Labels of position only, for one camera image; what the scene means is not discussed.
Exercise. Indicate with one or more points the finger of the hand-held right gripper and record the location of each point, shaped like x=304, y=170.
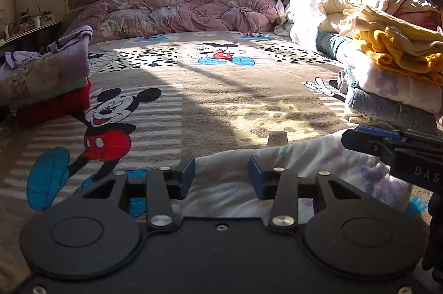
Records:
x=367, y=141

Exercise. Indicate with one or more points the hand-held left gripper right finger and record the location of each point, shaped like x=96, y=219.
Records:
x=256, y=176

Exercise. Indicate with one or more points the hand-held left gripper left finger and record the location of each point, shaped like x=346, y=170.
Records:
x=187, y=172

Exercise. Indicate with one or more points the white floral garment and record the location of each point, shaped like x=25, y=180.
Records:
x=225, y=176

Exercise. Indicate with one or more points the person's right hand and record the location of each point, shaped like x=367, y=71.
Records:
x=435, y=238

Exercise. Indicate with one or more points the blue folded jeans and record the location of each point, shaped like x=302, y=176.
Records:
x=387, y=110

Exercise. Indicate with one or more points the white purple-flower folded garment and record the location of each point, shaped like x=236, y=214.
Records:
x=387, y=82

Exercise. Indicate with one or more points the cartoon mouse printed blanket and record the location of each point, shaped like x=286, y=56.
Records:
x=193, y=96

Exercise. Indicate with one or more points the yellow knitted garment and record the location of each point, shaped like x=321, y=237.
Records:
x=398, y=51

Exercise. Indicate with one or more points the teal folded garment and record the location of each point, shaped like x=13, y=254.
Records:
x=330, y=43

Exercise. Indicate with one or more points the red folded garment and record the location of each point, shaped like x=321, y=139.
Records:
x=52, y=107

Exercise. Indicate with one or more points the pink crumpled quilt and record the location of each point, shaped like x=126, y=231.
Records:
x=180, y=15

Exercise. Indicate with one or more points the lilac folded garment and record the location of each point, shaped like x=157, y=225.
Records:
x=65, y=48

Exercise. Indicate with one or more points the beige folded garment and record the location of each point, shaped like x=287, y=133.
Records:
x=41, y=75

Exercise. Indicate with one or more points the cluttered side shelf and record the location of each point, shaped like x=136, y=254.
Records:
x=24, y=23

